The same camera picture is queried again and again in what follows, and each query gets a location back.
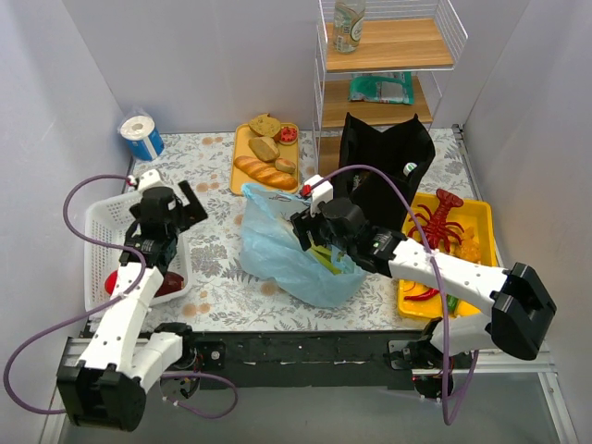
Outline green celery sticks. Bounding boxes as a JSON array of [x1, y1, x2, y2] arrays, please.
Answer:
[[309, 244, 355, 275]]

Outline light blue plastic bag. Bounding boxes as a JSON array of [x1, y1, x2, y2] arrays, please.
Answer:
[[240, 183, 366, 308]]

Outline green label water bottle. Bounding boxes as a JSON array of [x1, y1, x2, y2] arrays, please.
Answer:
[[403, 162, 417, 177]]

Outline black fabric grocery bag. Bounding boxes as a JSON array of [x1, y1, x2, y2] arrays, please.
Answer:
[[331, 115, 436, 231]]

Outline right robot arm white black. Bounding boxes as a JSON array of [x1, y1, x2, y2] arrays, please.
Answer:
[[290, 198, 557, 361]]

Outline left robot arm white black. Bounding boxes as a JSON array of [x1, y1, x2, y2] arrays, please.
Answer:
[[57, 180, 207, 432]]

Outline white plastic basket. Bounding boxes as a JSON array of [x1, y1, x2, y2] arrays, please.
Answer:
[[84, 191, 194, 311]]

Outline red meat toy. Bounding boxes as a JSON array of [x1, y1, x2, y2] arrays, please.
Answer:
[[155, 272, 185, 297]]

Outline baguette bread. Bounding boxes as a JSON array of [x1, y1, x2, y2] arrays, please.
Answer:
[[234, 155, 298, 191]]

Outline small bread bun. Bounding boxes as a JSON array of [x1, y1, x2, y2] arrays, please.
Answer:
[[275, 157, 296, 175]]

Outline orange bread tray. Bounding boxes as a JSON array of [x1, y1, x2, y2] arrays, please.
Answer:
[[230, 123, 301, 195]]

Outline red apple toy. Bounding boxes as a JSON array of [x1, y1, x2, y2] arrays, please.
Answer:
[[104, 271, 117, 295]]

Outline floral table mat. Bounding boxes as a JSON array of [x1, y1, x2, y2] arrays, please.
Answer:
[[124, 128, 468, 333]]

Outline toilet paper roll blue pack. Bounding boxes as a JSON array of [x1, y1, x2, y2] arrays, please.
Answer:
[[117, 106, 165, 162]]

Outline oval bread loaf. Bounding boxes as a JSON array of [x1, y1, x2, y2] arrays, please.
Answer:
[[248, 136, 280, 163]]

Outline red toy lobster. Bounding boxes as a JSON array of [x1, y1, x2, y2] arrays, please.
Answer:
[[406, 189, 464, 253]]

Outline round brown bread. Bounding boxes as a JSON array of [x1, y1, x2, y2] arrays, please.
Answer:
[[248, 114, 281, 140]]

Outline red chili pepper toy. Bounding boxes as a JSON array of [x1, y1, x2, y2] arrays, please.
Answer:
[[404, 289, 439, 302]]

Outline yellow tray with vegetables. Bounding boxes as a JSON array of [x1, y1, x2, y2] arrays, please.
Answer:
[[397, 192, 499, 320]]

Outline green snack packet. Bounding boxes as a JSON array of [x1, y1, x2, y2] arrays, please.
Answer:
[[348, 71, 414, 105]]

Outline clear glass bottle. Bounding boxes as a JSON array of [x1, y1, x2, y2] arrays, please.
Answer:
[[332, 0, 366, 54]]

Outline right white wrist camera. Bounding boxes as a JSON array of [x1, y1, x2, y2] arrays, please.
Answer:
[[300, 175, 333, 216]]

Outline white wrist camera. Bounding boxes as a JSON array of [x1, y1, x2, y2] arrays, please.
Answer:
[[300, 175, 333, 216], [126, 168, 165, 192]]

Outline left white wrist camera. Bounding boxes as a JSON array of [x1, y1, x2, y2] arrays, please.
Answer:
[[126, 168, 165, 192]]

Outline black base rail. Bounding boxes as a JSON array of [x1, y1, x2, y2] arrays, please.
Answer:
[[177, 327, 441, 390]]

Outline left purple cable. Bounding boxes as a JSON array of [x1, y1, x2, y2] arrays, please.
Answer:
[[3, 174, 238, 420]]

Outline purple cable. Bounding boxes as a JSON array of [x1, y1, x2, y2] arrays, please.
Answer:
[[300, 165, 480, 426], [3, 174, 238, 420]]

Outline wire and wood shelf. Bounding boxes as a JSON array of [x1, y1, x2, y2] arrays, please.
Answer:
[[313, 0, 468, 184]]

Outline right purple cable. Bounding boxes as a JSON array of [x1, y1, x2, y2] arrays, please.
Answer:
[[300, 165, 480, 426]]

